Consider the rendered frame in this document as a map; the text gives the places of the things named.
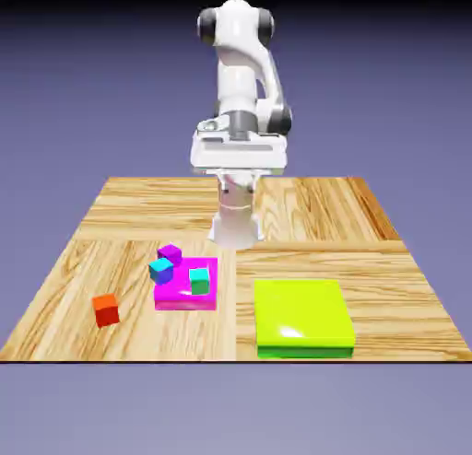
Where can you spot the small teal cube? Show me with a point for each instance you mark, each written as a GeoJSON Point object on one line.
{"type": "Point", "coordinates": [199, 281]}

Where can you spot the small red cube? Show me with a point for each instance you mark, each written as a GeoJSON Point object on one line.
{"type": "Point", "coordinates": [106, 310]}

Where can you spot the small purple cube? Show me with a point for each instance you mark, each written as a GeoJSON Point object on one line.
{"type": "Point", "coordinates": [170, 253]}

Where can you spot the large magenta box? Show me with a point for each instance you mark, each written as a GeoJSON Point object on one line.
{"type": "Point", "coordinates": [184, 296]}

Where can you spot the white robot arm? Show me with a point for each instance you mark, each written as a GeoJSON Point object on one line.
{"type": "Point", "coordinates": [236, 57]}

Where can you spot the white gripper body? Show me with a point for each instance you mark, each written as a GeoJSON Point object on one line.
{"type": "Point", "coordinates": [238, 153]}

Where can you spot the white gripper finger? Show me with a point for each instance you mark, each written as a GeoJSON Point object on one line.
{"type": "Point", "coordinates": [224, 183]}
{"type": "Point", "coordinates": [253, 182]}

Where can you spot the small blue cube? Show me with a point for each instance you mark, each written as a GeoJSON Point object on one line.
{"type": "Point", "coordinates": [161, 270]}

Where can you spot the large lime green box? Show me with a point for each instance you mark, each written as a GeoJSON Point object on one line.
{"type": "Point", "coordinates": [302, 315]}

